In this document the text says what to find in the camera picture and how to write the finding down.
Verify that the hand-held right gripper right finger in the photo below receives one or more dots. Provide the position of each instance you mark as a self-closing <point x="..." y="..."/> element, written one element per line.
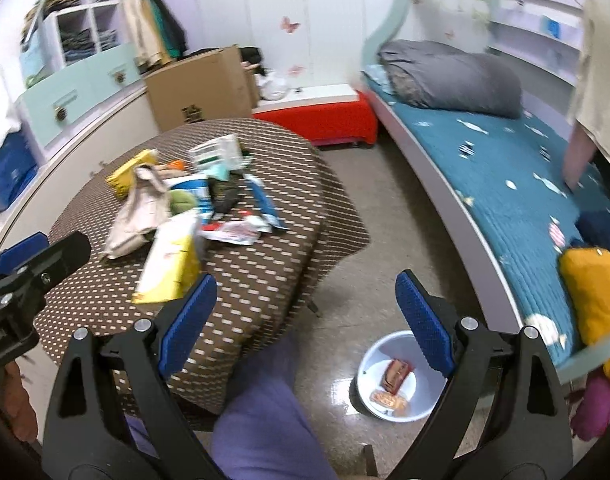
<point x="425" y="315"/>

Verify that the person's purple trouser leg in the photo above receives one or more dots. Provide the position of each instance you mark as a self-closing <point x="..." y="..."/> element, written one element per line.
<point x="265" y="425"/>

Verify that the black cloth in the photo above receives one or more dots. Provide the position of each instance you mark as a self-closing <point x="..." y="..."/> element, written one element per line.
<point x="250" y="55"/>

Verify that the white bench top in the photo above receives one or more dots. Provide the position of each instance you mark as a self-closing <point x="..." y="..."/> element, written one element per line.
<point x="305" y="95"/>

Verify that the orange biscuit wrapper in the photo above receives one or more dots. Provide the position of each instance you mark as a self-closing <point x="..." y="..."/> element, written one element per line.
<point x="387" y="401"/>

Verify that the light blue pillow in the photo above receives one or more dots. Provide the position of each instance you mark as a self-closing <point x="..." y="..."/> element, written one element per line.
<point x="372" y="76"/>

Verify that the folded blue clothes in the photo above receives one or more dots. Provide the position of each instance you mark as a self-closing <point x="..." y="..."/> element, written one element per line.
<point x="107" y="37"/>

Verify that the cardboard box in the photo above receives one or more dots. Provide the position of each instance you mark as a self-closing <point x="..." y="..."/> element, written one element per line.
<point x="200" y="90"/>

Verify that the white wall shelf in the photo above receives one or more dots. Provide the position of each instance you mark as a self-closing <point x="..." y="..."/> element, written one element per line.
<point x="535" y="25"/>

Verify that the red and white wrapper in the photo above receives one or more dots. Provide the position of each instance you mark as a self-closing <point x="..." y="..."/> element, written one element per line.
<point x="232" y="232"/>

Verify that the light teal drawer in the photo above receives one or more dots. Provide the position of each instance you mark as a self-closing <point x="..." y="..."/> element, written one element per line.
<point x="112" y="70"/>
<point x="52" y="105"/>

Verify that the white curved bed frame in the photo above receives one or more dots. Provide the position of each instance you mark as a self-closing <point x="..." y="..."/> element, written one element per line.
<point x="460" y="240"/>

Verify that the white and blue pouch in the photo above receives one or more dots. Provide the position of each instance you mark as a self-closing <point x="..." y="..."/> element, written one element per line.
<point x="191" y="186"/>

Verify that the folded dark clothes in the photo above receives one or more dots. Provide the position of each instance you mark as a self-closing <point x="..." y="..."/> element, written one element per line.
<point x="77" y="42"/>

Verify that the dark blue cloth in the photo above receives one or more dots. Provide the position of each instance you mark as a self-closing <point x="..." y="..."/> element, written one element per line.
<point x="600" y="227"/>

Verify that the brown dotted tablecloth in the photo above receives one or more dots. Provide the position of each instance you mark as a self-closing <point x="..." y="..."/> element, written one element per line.
<point x="265" y="270"/>

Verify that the pink cloth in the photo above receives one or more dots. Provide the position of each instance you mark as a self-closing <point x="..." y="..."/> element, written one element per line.
<point x="577" y="155"/>

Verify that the pale green headboard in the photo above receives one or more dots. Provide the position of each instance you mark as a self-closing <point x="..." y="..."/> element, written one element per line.
<point x="385" y="15"/>

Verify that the small orange item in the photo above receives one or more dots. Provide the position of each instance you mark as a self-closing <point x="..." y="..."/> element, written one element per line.
<point x="176" y="164"/>

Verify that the red and brown wrapper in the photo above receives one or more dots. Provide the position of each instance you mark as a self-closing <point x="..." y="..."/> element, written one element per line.
<point x="397" y="372"/>

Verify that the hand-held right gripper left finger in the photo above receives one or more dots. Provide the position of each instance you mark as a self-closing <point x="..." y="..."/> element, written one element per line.
<point x="190" y="315"/>

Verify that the grey metal pole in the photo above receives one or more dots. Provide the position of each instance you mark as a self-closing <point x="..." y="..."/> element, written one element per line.
<point x="47" y="2"/>

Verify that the green crumpled cloth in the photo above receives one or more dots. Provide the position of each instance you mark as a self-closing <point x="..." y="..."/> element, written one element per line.
<point x="181" y="202"/>

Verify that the blue and white wrapper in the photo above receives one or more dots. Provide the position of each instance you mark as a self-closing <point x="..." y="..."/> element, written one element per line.
<point x="262" y="202"/>

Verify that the person's left hand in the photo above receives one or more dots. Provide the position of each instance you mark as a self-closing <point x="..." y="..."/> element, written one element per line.
<point x="20" y="405"/>

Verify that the faint pink butterfly sticker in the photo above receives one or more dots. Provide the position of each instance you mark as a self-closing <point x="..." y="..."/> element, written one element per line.
<point x="295" y="70"/>

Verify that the white plastic bag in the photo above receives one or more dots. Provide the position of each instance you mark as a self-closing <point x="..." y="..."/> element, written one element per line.
<point x="275" y="85"/>

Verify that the magenta cloth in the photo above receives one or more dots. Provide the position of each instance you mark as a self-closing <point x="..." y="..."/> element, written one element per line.
<point x="595" y="405"/>

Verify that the green hanging garment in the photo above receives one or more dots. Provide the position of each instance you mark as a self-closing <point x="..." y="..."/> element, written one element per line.
<point x="165" y="30"/>

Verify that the red low bench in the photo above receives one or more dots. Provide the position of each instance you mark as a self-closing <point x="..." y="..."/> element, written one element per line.
<point x="325" y="120"/>

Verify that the grey quilt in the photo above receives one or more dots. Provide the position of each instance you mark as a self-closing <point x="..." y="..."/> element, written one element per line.
<point x="445" y="80"/>

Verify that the beige hanging garment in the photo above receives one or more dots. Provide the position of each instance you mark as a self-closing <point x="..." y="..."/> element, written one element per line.
<point x="137" y="25"/>

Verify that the white low cabinet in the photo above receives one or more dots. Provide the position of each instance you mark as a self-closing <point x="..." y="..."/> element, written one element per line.
<point x="70" y="160"/>

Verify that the white and green carton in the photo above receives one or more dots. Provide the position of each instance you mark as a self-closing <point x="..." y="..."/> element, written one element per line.
<point x="215" y="152"/>

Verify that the blue bag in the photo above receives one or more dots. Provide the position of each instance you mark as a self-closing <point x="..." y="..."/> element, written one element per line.
<point x="7" y="170"/>

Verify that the yellow snack packet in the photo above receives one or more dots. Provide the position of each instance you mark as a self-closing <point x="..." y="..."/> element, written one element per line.
<point x="130" y="170"/>

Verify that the yellow cushion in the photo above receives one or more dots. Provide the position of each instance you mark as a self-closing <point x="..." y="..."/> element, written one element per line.
<point x="595" y="300"/>

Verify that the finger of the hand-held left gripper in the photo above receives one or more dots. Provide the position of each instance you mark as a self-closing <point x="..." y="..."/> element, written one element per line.
<point x="25" y="252"/>
<point x="67" y="255"/>

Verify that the beige hanging cloth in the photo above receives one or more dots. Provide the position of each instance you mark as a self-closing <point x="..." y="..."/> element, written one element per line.
<point x="602" y="75"/>

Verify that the white plastic basin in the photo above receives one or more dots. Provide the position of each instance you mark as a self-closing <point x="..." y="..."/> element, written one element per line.
<point x="420" y="395"/>

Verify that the teal printed bed sheet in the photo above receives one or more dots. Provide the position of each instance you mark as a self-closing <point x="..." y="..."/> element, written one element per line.
<point x="510" y="185"/>

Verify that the white and yellow bag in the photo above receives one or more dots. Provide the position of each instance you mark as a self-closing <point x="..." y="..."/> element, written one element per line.
<point x="170" y="260"/>

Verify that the black and gold wrapper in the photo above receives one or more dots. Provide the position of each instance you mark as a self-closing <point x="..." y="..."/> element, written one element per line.
<point x="224" y="195"/>

